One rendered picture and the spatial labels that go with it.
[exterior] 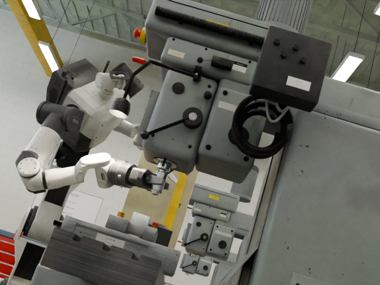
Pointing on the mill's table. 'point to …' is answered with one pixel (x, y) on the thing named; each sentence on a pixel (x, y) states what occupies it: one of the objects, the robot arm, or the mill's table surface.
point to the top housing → (156, 33)
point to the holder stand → (165, 234)
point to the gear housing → (244, 76)
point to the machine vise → (126, 241)
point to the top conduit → (209, 25)
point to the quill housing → (166, 94)
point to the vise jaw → (117, 223)
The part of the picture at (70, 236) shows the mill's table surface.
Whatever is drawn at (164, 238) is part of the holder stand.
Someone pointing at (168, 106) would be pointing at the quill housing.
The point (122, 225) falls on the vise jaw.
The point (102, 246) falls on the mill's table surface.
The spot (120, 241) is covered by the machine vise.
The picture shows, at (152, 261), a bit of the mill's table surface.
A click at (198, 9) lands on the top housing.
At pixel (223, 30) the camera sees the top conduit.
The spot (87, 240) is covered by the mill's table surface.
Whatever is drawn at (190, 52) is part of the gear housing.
